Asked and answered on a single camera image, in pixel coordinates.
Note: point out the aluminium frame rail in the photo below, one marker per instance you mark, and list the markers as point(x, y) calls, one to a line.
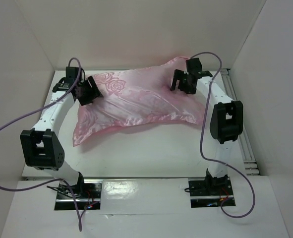
point(248, 157)

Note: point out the pink pillowcase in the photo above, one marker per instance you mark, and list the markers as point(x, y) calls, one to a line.
point(137, 97)

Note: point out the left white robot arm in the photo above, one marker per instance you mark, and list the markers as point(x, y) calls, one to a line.
point(41, 147)

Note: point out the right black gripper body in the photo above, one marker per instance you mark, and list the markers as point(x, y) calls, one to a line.
point(184, 80)

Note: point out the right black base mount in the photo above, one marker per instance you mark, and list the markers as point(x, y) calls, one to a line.
point(205, 196)

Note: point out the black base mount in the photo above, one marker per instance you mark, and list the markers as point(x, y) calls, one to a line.
point(205, 196)
point(89, 198)

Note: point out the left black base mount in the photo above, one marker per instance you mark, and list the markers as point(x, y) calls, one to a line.
point(89, 198)

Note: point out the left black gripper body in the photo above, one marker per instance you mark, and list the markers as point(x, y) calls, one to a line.
point(87, 93)

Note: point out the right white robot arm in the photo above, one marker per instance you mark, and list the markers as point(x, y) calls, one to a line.
point(225, 124)

